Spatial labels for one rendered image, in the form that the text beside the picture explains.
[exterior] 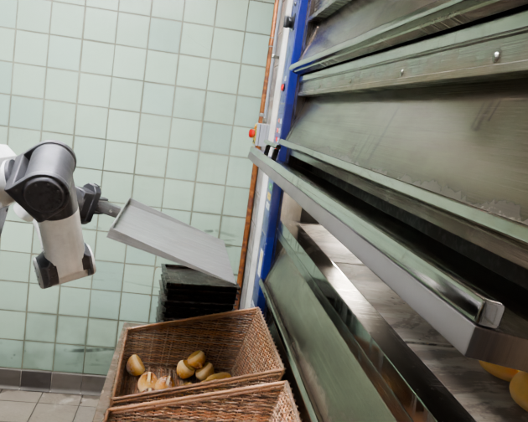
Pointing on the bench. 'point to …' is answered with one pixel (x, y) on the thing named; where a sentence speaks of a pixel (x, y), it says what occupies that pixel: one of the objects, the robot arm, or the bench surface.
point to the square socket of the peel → (108, 208)
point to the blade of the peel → (171, 239)
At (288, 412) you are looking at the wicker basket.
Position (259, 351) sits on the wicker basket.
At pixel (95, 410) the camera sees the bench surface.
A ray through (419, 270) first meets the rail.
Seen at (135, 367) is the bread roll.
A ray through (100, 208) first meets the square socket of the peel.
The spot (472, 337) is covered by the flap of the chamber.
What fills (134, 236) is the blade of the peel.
